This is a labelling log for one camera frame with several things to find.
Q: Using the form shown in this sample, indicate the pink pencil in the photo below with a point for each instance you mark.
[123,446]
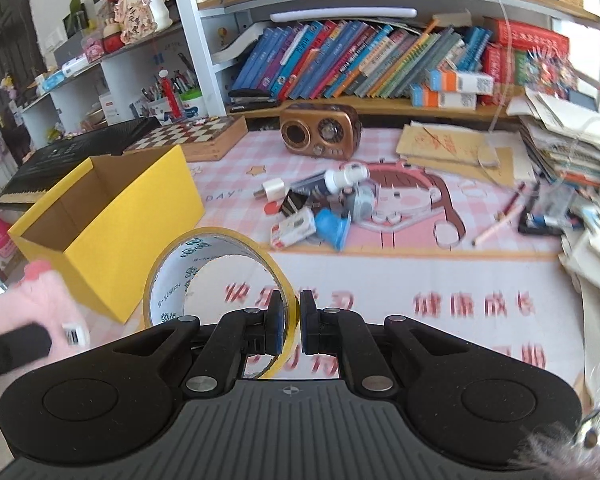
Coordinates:
[504,221]

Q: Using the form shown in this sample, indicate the black electronic keyboard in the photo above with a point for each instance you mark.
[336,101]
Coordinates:
[48,165]

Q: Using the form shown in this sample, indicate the pink floral figurine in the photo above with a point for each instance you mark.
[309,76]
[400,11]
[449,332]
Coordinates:
[135,20]

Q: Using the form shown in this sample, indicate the black tray with items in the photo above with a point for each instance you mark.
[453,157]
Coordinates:
[547,212]

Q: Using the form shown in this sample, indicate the white pen holder cup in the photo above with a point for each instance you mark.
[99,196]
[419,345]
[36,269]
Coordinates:
[193,104]

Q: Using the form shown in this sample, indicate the pink checkered table mat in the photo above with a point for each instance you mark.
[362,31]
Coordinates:
[509,294]

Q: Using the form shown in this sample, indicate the brown retro radio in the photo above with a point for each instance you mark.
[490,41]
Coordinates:
[321,130]

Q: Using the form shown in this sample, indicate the orange white medicine box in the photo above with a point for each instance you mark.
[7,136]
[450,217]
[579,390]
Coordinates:
[479,84]

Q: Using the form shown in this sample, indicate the blue plastic cap object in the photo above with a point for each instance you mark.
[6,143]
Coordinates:
[333,228]

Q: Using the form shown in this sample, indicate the row of leaning books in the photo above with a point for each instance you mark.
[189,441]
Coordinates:
[366,59]

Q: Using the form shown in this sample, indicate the white red small box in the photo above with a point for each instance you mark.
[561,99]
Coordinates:
[293,229]

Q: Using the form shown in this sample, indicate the black binder clip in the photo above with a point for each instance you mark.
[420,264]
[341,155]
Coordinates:
[292,203]

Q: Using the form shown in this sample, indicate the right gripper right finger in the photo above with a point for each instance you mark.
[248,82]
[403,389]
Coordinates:
[344,334]

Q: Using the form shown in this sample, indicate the white bookshelf frame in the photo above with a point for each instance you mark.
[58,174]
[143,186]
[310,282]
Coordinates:
[202,29]

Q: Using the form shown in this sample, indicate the yellow cardboard box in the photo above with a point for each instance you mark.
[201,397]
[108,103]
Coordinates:
[104,224]

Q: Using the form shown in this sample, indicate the yellow tape roll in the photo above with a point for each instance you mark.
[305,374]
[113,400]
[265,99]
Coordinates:
[208,272]

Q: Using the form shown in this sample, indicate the grey small gadget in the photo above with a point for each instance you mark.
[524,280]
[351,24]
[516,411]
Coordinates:
[359,201]

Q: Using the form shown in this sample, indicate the red dictionary book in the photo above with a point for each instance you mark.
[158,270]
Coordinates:
[523,36]

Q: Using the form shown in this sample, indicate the white charger plug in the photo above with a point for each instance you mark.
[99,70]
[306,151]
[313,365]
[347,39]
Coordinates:
[272,190]

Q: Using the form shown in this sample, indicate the pink plush toy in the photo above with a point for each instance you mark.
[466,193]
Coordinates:
[42,297]

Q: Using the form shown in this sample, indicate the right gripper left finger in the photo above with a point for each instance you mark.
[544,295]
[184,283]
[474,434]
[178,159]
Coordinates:
[239,334]

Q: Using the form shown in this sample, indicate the orange white box lower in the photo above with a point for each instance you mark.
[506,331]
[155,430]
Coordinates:
[422,96]

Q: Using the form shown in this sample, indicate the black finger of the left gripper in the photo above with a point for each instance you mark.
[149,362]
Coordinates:
[23,346]

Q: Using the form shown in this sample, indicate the brown paper envelopes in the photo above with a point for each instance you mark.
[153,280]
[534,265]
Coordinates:
[497,157]

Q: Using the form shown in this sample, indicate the wooden chess board box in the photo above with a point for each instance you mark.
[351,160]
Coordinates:
[201,140]

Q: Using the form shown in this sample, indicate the stack of papers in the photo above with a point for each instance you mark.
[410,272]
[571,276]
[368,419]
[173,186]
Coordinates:
[563,138]

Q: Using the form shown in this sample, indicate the red tassel ornament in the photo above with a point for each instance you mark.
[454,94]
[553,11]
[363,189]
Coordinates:
[169,94]

